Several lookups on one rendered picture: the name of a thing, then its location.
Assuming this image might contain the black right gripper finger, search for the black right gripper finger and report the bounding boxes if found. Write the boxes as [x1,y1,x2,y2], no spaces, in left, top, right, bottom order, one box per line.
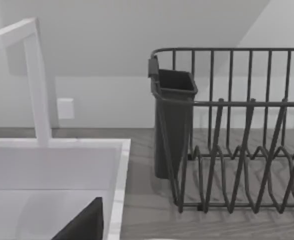
[52,196,104,240]

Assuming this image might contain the white sink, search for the white sink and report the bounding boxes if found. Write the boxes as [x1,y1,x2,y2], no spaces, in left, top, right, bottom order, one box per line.
[0,138,132,240]

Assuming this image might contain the dark grey cutlery holder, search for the dark grey cutlery holder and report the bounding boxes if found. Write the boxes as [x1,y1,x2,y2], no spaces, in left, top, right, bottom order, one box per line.
[148,57,199,180]

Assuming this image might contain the tall white tap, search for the tall white tap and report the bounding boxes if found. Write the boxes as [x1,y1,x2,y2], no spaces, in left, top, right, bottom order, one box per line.
[0,16,53,147]

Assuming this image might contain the white wall socket plate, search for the white wall socket plate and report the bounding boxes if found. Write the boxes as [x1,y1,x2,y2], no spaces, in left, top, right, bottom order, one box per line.
[57,98,75,120]

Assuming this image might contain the dark grey wire dish rack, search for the dark grey wire dish rack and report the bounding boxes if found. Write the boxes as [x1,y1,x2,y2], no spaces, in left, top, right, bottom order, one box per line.
[150,47,294,215]

